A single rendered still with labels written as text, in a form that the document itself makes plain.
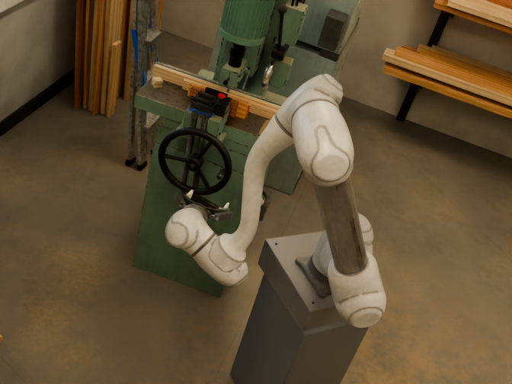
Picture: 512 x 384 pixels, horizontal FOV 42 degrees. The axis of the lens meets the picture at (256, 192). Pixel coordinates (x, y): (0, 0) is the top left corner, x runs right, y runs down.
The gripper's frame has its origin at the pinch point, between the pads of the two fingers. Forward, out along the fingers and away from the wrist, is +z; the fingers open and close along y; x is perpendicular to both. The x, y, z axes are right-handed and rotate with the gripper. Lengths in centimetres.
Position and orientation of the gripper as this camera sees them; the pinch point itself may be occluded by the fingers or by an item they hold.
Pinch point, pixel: (208, 200)
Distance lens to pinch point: 235.1
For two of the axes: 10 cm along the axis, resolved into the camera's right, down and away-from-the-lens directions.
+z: 1.6, -2.4, 9.6
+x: -3.0, 9.1, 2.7
